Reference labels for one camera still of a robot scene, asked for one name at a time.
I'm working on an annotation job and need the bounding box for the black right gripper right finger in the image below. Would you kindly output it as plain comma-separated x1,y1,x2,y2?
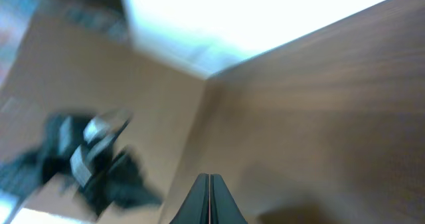
209,174,248,224

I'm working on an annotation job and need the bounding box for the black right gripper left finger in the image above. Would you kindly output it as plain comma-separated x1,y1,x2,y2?
170,173,209,224

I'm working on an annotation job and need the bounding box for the brown cardboard box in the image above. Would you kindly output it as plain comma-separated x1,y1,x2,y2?
0,13,209,224

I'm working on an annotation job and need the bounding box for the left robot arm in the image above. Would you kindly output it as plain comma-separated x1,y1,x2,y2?
1,110,163,218

